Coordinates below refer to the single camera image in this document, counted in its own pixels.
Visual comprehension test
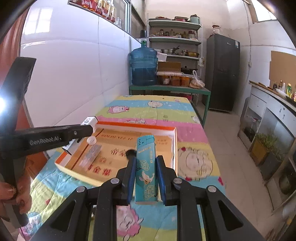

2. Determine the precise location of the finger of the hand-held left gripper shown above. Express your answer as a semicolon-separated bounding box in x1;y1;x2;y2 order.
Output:
67;125;93;142

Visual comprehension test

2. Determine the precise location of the dark grey refrigerator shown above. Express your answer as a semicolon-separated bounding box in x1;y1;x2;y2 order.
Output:
205;34;241;113

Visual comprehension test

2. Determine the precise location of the clear plastic oil jug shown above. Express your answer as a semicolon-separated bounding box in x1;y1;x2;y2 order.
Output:
248;115;263;132

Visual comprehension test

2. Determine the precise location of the blue water jug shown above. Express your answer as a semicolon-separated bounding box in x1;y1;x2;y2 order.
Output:
129;30;159;86

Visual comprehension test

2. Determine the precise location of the stack of red-rimmed basins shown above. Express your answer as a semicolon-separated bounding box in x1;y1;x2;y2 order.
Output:
155;16;189;22

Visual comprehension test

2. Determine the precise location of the window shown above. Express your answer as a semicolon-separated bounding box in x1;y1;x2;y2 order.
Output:
251;0;278;24

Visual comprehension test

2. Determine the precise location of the grey kitchen counter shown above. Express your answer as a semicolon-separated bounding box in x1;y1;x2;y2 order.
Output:
238;80;296;214

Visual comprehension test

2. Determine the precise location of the row of liquor bottles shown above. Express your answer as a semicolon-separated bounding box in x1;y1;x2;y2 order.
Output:
69;0;116;22

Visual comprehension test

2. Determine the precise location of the black pan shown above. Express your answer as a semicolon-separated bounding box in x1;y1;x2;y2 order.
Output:
181;66;198;75

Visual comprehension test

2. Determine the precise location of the clear plastic packet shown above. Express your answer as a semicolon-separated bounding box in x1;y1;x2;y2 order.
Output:
80;144;102;171

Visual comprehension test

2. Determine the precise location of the wall power cable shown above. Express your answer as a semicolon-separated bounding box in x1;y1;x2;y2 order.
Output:
246;0;252;68

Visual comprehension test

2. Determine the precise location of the green metal table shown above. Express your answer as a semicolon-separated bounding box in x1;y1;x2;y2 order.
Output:
129;84;211;127

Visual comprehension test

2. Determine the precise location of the person's left hand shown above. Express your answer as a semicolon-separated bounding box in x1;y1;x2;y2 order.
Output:
0;179;32;220

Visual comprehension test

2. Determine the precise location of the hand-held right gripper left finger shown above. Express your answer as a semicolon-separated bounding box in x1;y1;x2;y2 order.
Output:
30;156;137;241

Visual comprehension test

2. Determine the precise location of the white cartoon small box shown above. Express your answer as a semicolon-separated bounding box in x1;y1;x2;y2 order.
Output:
62;116;98;155

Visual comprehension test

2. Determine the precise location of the white metal shelf rack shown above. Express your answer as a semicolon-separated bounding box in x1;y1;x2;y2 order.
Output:
147;18;203;77

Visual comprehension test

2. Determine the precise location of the printed cardboard liner sheet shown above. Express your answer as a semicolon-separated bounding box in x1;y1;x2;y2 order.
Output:
67;128;174;183

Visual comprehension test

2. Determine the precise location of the yellow planter with plant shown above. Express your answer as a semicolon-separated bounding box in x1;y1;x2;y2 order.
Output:
250;133;277;166

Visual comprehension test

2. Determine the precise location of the teal lighter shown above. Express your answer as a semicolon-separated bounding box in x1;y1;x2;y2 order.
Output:
134;135;159;205

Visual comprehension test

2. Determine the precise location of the red-brown wooden door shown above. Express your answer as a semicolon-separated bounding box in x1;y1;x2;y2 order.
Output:
0;10;50;183

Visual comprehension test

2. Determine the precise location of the orange-rimmed shallow cardboard box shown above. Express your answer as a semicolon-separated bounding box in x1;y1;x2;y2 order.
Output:
55;120;178;187

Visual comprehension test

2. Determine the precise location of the brown cardboard box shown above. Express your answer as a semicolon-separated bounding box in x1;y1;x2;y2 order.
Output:
158;61;181;72

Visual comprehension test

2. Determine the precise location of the steel cooking pot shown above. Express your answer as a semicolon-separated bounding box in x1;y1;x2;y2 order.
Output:
279;171;296;195

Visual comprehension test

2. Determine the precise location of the plastic bag of buns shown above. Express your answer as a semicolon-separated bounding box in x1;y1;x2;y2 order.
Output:
190;70;206;89

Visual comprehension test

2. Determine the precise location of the cardboard wall sheet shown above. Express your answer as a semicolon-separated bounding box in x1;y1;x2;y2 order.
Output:
269;50;296;86

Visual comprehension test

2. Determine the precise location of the row of glass jars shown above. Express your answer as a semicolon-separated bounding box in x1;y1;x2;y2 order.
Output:
155;29;197;39

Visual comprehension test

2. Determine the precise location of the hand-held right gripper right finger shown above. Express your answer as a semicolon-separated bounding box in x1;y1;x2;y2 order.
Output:
156;155;265;241

